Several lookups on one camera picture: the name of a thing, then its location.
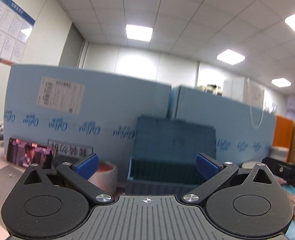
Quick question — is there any grey white travel cup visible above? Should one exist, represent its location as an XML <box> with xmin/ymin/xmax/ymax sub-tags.
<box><xmin>269</xmin><ymin>146</ymin><xmax>290</xmax><ymax>163</ymax></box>

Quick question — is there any navy white ceramic bowl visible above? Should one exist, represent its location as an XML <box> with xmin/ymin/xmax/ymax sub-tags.
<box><xmin>241</xmin><ymin>160</ymin><xmax>261</xmax><ymax>169</ymax></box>

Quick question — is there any orange box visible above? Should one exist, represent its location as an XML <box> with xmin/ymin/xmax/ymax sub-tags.
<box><xmin>272</xmin><ymin>115</ymin><xmax>294</xmax><ymax>149</ymax></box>

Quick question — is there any blue ribbed storage box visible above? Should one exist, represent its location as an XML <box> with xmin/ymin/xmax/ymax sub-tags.
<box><xmin>125</xmin><ymin>116</ymin><xmax>216</xmax><ymax>198</ymax></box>

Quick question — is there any light blue foam board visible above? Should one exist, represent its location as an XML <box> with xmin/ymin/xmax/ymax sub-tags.
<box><xmin>4</xmin><ymin>64</ymin><xmax>274</xmax><ymax>176</ymax></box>

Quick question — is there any smartphone showing video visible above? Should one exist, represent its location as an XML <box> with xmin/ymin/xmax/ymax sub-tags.
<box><xmin>6</xmin><ymin>138</ymin><xmax>56</xmax><ymax>169</ymax></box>

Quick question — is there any shipping label sticker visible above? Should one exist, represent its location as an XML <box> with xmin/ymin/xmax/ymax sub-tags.
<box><xmin>37</xmin><ymin>77</ymin><xmax>85</xmax><ymax>114</ymax></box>

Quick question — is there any wall notice poster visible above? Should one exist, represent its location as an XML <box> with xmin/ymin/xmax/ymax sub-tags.
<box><xmin>0</xmin><ymin>0</ymin><xmax>35</xmax><ymax>66</ymax></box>

